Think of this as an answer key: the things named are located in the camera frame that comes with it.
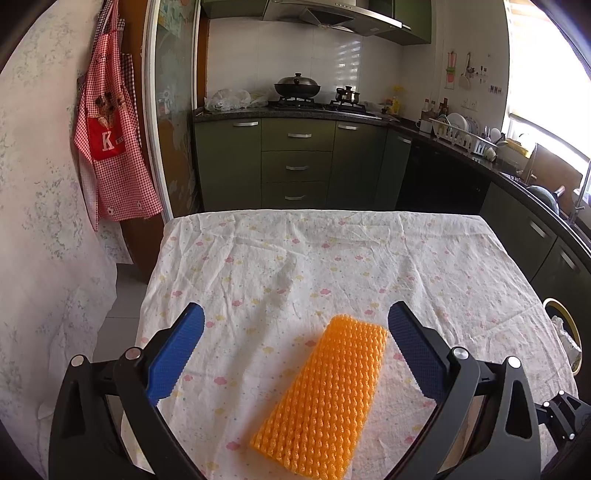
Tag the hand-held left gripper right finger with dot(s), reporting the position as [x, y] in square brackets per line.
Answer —
[415, 355]

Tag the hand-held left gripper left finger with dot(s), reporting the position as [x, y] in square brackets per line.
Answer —
[178, 355]

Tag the yellow-rimmed black trash bin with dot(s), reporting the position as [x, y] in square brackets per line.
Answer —
[572, 323]

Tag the orange foam net sleeve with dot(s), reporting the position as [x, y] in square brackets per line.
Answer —
[323, 397]

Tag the white crumpled paper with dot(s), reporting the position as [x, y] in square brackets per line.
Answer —
[569, 344]

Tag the white printed tablecloth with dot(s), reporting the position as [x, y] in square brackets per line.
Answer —
[300, 267]

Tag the green cabinet door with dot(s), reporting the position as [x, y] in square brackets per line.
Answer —
[226, 166]
[355, 166]
[392, 170]
[568, 272]
[517, 230]

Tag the black built-in appliance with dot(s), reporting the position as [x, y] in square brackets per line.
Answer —
[438, 180]

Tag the green cabinet drawer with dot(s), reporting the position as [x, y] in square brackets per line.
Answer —
[294, 196]
[296, 167]
[298, 135]

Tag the red checkered apron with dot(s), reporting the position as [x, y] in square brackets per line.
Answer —
[115, 161]

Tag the white dish rack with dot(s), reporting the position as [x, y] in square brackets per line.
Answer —
[461, 134]

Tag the metal sink faucet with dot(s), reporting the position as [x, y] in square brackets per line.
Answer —
[582, 189]

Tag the sliding glass door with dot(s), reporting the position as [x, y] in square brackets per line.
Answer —
[175, 115]

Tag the yellow bottle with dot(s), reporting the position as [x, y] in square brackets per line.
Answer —
[395, 106]

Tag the clear plastic bag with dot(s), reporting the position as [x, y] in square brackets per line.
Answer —
[228, 100]

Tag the black gas stove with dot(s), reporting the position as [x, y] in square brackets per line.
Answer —
[318, 107]

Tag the black lidded wok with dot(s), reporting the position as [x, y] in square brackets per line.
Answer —
[298, 87]

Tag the kitchen window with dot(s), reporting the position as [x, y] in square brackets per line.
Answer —
[549, 69]

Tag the steel range hood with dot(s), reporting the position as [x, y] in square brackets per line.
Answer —
[332, 14]

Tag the white floral wall cloth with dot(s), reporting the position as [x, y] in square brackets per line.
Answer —
[41, 230]

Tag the green wall cabinet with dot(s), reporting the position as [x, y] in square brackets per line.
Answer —
[406, 18]

